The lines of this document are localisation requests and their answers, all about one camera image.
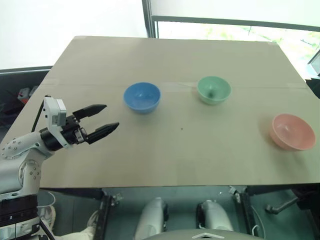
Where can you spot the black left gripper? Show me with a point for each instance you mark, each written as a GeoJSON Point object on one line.
{"type": "Point", "coordinates": [73, 131]}

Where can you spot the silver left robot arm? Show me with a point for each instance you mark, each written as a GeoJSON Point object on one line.
{"type": "Point", "coordinates": [23, 150]}

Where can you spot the blue bowl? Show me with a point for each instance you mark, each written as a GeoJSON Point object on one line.
{"type": "Point", "coordinates": [142, 98]}

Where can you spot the red and white tool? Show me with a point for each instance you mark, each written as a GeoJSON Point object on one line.
{"type": "Point", "coordinates": [26, 93]}

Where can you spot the brown cardboard table cover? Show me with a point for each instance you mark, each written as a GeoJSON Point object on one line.
{"type": "Point", "coordinates": [180, 155]}

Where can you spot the dark storage bin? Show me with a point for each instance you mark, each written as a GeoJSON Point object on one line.
{"type": "Point", "coordinates": [12, 82]}

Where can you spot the white sneaker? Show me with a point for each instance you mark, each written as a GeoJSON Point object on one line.
{"type": "Point", "coordinates": [48, 216]}
{"type": "Point", "coordinates": [93, 220]}

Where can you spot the silver left robot leg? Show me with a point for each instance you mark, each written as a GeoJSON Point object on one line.
{"type": "Point", "coordinates": [151, 217]}

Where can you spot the silver robot leg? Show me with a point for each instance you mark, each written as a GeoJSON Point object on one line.
{"type": "Point", "coordinates": [215, 215]}
{"type": "Point", "coordinates": [151, 217]}

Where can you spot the beige trouser leg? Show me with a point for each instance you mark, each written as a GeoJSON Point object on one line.
{"type": "Point", "coordinates": [77, 233]}

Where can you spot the green bowl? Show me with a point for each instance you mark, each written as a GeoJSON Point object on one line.
{"type": "Point", "coordinates": [213, 90]}

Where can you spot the silver right robot leg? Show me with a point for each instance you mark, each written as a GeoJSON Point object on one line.
{"type": "Point", "coordinates": [215, 215]}

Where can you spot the grey robot torso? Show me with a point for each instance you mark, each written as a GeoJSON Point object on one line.
{"type": "Point", "coordinates": [200, 235]}

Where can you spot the red bowl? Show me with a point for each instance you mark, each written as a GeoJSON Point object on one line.
{"type": "Point", "coordinates": [292, 131]}

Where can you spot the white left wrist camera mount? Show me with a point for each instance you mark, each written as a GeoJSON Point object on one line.
{"type": "Point", "coordinates": [55, 116]}

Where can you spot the black table frame leg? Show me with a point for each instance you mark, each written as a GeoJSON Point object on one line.
{"type": "Point", "coordinates": [243, 212]}
{"type": "Point", "coordinates": [105, 217]}

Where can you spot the dark window frame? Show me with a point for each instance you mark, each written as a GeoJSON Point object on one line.
{"type": "Point", "coordinates": [150, 17]}

